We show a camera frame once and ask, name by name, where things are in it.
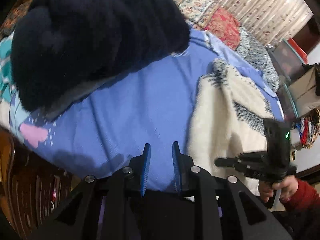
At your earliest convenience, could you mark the white spotted fleece garment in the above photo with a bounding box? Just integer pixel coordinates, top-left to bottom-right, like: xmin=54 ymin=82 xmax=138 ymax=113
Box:
xmin=188 ymin=59 xmax=276 ymax=195

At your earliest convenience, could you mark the black fluffy garment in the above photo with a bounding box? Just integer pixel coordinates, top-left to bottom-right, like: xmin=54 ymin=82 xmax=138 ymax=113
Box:
xmin=10 ymin=0 xmax=190 ymax=115

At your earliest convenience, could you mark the red sleeve forearm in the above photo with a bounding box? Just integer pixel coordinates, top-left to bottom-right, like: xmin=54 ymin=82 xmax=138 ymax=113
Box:
xmin=280 ymin=176 xmax=319 ymax=222

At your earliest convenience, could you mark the right hand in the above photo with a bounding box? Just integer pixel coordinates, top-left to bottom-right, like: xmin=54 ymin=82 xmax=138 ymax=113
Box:
xmin=258 ymin=176 xmax=298 ymax=203

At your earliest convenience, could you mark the blue printed bed sheet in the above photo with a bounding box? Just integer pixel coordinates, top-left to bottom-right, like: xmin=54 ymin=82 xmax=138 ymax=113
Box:
xmin=20 ymin=30 xmax=283 ymax=191

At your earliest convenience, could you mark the grey plastic storage box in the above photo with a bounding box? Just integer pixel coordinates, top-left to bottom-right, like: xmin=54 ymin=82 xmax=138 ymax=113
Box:
xmin=266 ymin=40 xmax=305 ymax=122

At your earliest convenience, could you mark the teal patterned pillow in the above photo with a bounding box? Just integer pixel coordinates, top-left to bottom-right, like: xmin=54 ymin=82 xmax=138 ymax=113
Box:
xmin=1 ymin=33 xmax=30 ymax=143

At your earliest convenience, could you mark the red floral patchwork quilt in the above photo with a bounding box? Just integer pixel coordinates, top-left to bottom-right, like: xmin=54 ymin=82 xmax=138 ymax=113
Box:
xmin=174 ymin=0 xmax=279 ymax=92

